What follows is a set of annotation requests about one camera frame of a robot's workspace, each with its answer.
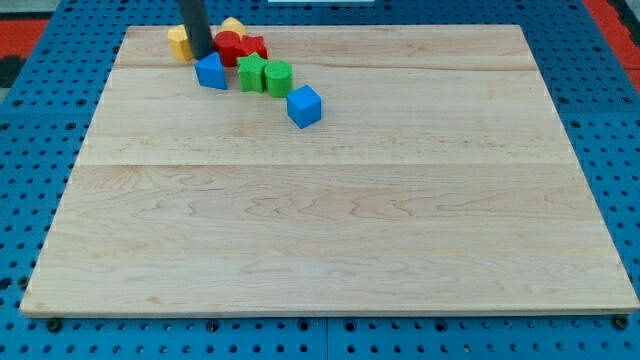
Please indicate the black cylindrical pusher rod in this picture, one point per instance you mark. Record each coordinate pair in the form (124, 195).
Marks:
(196, 23)

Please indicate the blue triangle block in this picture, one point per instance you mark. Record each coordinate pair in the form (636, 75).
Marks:
(210, 72)

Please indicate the blue cube block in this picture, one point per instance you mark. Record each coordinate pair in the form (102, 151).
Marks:
(304, 106)

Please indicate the yellow hexagon block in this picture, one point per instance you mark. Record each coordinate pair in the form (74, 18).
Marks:
(179, 43)

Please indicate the yellow rounded block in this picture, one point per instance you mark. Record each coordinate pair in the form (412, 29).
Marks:
(234, 25)

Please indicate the red cylinder block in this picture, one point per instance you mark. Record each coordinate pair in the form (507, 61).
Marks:
(227, 44)

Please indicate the red star block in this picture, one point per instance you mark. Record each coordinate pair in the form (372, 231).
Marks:
(253, 44)

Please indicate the green star block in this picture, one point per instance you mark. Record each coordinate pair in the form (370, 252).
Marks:
(251, 73)

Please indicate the green cylinder block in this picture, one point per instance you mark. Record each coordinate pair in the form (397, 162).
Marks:
(279, 78)

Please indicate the light wooden board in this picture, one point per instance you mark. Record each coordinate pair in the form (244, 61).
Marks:
(439, 181)

